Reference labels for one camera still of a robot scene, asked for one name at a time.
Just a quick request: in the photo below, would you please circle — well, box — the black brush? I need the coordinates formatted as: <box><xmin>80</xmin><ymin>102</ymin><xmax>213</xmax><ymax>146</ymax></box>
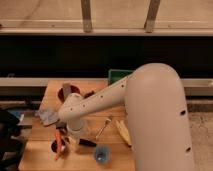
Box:
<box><xmin>55</xmin><ymin>120</ymin><xmax>98</xmax><ymax>148</ymax></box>

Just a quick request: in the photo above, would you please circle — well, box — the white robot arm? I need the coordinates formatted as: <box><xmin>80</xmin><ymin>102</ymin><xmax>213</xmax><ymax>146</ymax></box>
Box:
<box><xmin>58</xmin><ymin>63</ymin><xmax>195</xmax><ymax>171</ymax></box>

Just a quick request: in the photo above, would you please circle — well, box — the blue glass cup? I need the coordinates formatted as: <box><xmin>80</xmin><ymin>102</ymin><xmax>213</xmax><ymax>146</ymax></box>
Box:
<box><xmin>93</xmin><ymin>146</ymin><xmax>110</xmax><ymax>164</ymax></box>

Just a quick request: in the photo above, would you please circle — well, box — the grey blue cloth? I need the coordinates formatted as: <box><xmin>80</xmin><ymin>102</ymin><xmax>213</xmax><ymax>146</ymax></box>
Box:
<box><xmin>36</xmin><ymin>108</ymin><xmax>59</xmax><ymax>126</ymax></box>

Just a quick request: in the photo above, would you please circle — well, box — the orange carrot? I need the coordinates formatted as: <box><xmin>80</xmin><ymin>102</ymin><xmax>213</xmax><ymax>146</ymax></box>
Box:
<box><xmin>54</xmin><ymin>129</ymin><xmax>62</xmax><ymax>161</ymax></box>

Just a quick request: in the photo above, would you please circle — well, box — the metal spoon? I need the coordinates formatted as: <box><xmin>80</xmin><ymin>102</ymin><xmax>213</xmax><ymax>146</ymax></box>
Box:
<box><xmin>95</xmin><ymin>116</ymin><xmax>113</xmax><ymax>140</ymax></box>

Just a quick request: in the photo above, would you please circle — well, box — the brown bowl left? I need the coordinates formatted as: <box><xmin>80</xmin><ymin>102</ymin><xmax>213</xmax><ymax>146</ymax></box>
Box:
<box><xmin>58</xmin><ymin>84</ymin><xmax>80</xmax><ymax>102</ymax></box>

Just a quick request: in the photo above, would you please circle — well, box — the dark grape bunch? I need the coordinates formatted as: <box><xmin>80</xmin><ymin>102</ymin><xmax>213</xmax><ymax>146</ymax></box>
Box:
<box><xmin>84</xmin><ymin>91</ymin><xmax>95</xmax><ymax>98</ymax></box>

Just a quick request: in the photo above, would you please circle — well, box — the grey sponge block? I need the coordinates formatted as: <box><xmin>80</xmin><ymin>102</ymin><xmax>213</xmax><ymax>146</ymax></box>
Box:
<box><xmin>62</xmin><ymin>83</ymin><xmax>71</xmax><ymax>98</ymax></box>

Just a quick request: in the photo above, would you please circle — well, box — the yellow banana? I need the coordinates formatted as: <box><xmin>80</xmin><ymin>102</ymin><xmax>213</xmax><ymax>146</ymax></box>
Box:
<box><xmin>116</xmin><ymin>120</ymin><xmax>132</xmax><ymax>146</ymax></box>

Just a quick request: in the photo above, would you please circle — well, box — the green plastic tray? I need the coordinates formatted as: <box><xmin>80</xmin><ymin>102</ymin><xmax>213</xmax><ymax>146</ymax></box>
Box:
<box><xmin>108</xmin><ymin>69</ymin><xmax>132</xmax><ymax>85</ymax></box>

